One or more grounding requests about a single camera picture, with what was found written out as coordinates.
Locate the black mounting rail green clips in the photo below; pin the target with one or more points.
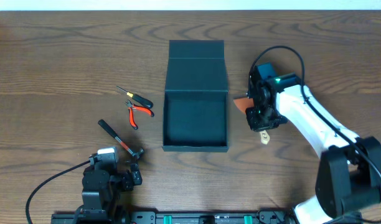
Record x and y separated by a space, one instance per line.
260 217

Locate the black cardboard box with lid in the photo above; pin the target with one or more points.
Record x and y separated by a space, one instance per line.
195 97

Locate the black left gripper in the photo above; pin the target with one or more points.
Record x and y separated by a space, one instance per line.
133 175

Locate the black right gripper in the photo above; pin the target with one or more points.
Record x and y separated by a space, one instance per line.
275 121

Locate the orange scraper with wooden handle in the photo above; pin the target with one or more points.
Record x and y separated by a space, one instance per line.
242 104

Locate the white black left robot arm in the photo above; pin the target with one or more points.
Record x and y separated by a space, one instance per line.
116 211

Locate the black yellow handled screwdriver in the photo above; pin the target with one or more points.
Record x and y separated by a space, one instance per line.
141 100

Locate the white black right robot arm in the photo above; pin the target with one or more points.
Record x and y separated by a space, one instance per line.
349 174

